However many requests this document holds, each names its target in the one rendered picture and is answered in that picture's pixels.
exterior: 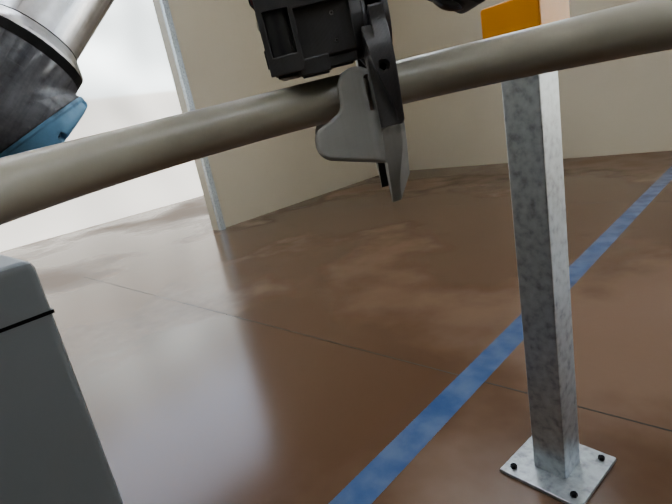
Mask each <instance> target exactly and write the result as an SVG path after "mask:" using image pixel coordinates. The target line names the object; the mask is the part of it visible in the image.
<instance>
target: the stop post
mask: <svg viewBox="0 0 672 504"><path fill-rule="evenodd" d="M480 16H481V26H482V37H483V39H486V38H490V37H494V36H498V35H502V34H506V33H510V32H514V31H519V30H523V29H527V28H531V27H535V26H539V25H543V24H547V23H551V22H555V21H559V20H563V19H567V18H570V11H569V0H508V1H505V2H502V3H499V4H496V5H493V6H490V7H488V8H485V9H482V10H481V12H480ZM501 88H502V99H503V110H504V122H505V133H506V145H507V156H508V167H509V179H510V190H511V202H512V213H513V224H514V236H515V247H516V259H517V270H518V281H519V293H520V304H521V316H522V327H523V338H524V350H525V361H526V373H527V384H528V395H529V407H530V418H531V430H532V436H531V437H530V438H529V439H528V440H527V441H526V442H525V443H524V444H523V445H522V446H521V447H520V448H519V449H518V450H517V451H516V453H515V454H514V455H513V456H512V457H511V458H510V459H509V460H508V461H507V462H506V463H505V464H504V465H503V466H502V467H501V468H500V472H502V473H504V474H506V475H508V476H510V477H512V478H514V479H516V480H518V481H520V482H522V483H524V484H526V485H528V486H530V487H532V488H534V489H536V490H538V491H540V492H542V493H544V494H546V495H548V496H551V497H553V498H555V499H557V500H559V501H561V502H563V503H565V504H586V503H587V501H588V500H589V498H590V497H591V496H592V494H593V493H594V491H595V490H596V489H597V487H598V486H599V484H600V483H601V482H602V480H603V479H604V477H605V476H606V475H607V473H608V472H609V470H610V469H611V468H612V466H613V465H614V463H615V462H616V458H615V457H613V456H610V455H608V454H605V453H602V452H600V451H597V450H595V449H592V448H590V447H587V446H584V445H582V444H579V434H578V416H577V399H576V381H575V364H574V346H573V329H572V311H571V293H570V276H569V258H568V241H567V223H566V206H565V188H564V171H563V153H562V135H561V118H560V100H559V83H558V71H554V72H549V73H544V74H539V75H534V76H529V77H525V78H520V79H515V80H510V81H505V82H501Z"/></svg>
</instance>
